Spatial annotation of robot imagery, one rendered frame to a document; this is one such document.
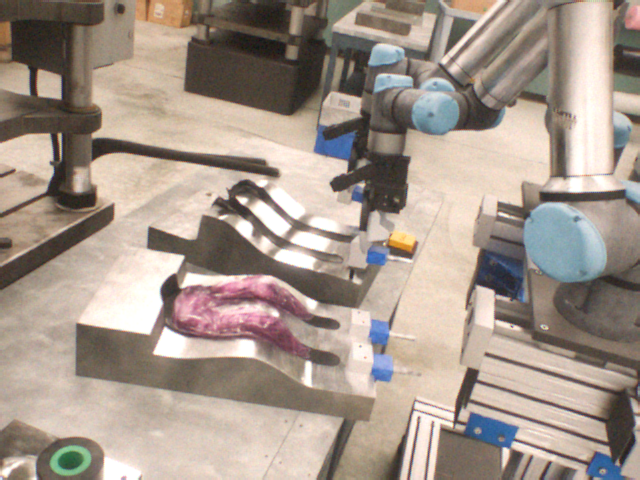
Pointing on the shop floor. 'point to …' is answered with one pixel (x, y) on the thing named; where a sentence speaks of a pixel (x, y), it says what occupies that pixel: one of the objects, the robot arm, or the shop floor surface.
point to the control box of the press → (123, 27)
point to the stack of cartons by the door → (165, 12)
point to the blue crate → (340, 148)
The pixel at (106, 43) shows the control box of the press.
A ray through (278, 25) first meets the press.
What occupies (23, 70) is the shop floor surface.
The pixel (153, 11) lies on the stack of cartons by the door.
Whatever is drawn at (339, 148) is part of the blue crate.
